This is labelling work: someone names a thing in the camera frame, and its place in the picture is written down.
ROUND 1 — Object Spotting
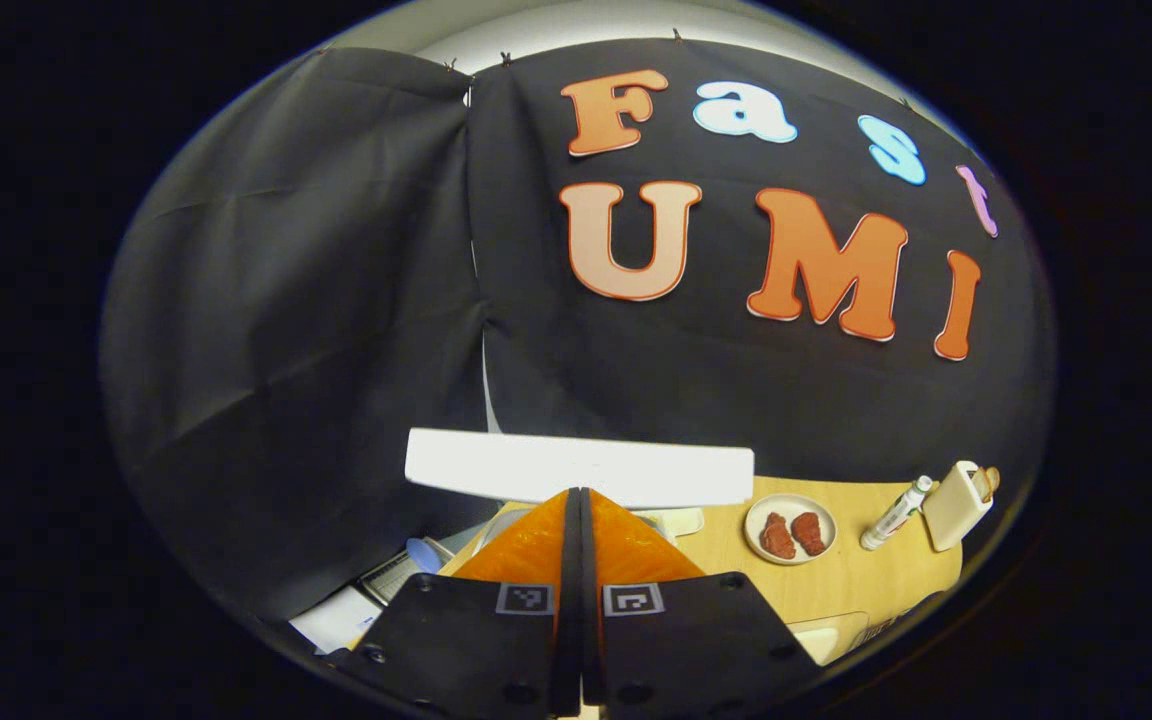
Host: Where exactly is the red meat piece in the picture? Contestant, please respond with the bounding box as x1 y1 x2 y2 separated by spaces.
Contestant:
759 512 798 561
791 511 829 557

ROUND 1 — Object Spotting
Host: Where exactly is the white rice cooker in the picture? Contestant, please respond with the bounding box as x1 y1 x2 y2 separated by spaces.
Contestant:
404 427 755 546

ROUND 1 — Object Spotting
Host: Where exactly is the white paper sheet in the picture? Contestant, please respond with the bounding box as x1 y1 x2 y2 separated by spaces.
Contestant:
288 585 384 654

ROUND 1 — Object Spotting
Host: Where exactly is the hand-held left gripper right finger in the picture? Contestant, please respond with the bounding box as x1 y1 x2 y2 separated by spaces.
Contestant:
581 487 822 719

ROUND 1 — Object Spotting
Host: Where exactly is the black backdrop cloth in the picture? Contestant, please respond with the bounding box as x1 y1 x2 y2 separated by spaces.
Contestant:
101 38 1057 626

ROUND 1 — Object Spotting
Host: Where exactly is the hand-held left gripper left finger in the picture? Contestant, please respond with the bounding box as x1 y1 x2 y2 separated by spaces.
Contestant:
331 487 582 719

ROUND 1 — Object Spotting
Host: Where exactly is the round cream plate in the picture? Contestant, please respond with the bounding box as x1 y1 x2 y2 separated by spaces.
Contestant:
744 493 838 567

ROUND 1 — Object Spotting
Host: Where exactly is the white squeeze tube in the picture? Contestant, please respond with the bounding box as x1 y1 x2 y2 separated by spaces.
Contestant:
859 475 934 552

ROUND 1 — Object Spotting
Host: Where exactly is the white divided seasoning dish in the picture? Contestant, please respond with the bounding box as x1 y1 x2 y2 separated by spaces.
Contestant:
636 507 705 538

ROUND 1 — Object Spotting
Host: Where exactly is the row of backdrop clips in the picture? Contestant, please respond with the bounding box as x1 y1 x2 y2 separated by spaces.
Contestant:
444 28 912 111

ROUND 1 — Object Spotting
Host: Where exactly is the clear plastic box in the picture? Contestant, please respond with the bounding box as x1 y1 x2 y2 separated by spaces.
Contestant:
358 545 437 606

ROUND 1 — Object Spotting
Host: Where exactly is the cream chopstick holder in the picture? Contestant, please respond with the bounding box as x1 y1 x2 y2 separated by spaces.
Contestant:
921 460 995 553

